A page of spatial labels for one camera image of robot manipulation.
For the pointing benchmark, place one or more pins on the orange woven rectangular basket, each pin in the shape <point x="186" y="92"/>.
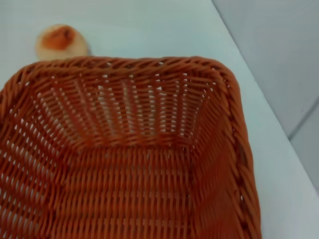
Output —
<point x="119" y="174"/>

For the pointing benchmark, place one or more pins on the round bread with orange topping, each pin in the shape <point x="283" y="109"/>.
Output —
<point x="57" y="42"/>

